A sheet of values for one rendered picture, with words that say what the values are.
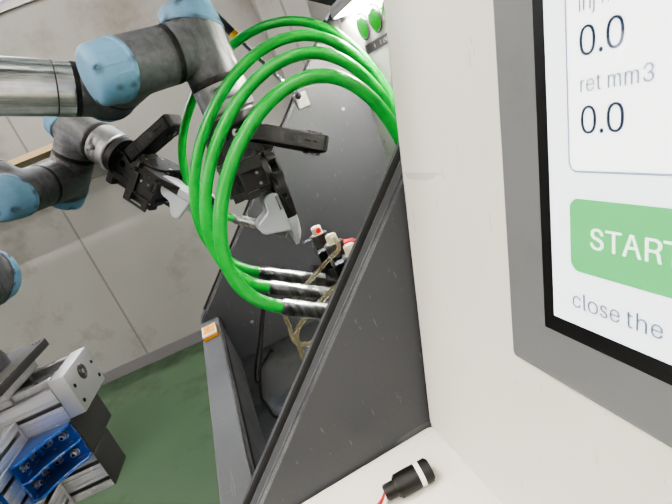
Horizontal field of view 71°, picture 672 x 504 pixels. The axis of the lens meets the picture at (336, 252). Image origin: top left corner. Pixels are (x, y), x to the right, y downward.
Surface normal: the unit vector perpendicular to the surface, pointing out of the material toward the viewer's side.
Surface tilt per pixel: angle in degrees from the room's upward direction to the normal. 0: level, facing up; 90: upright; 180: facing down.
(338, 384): 90
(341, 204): 90
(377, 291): 90
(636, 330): 76
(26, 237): 90
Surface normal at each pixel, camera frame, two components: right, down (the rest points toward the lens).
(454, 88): -0.94, 0.21
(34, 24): 0.18, 0.25
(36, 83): 0.60, 0.11
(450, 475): -0.36, -0.88
